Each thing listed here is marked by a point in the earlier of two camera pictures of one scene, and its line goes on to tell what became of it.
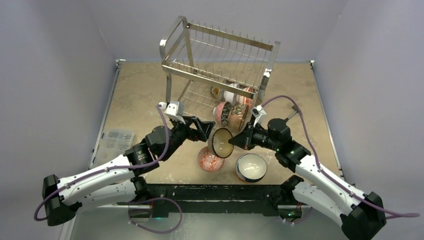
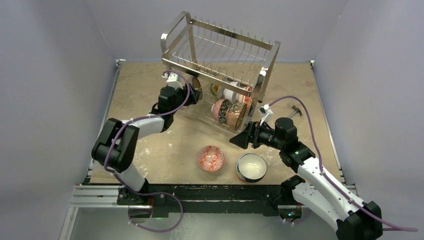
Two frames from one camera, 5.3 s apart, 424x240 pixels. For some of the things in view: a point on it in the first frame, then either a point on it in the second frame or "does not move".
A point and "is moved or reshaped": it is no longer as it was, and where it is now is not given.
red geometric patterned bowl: x=208 y=162 does not move
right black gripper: x=249 y=136 does not move
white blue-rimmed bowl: x=251 y=167 does not move
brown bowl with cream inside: x=218 y=144 to x=197 y=85
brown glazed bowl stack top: x=237 y=117 is moved or reshaped
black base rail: x=199 y=199 does not move
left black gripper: x=196 y=135 to x=192 y=97
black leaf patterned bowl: x=223 y=111 is moved or reshaped
